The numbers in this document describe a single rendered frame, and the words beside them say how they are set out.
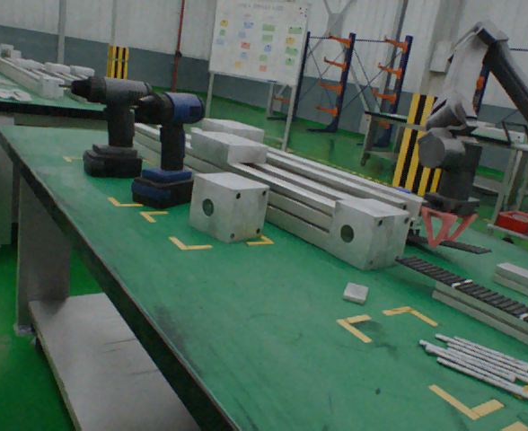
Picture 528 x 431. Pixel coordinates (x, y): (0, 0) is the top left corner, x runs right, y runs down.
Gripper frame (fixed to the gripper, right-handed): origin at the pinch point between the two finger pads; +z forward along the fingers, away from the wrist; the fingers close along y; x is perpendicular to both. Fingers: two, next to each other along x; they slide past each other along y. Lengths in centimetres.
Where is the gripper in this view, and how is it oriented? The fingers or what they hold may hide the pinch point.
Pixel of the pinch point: (440, 241)
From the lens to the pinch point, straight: 103.6
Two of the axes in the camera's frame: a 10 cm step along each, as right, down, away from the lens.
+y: -7.7, 0.5, -6.4
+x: 6.2, 3.0, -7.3
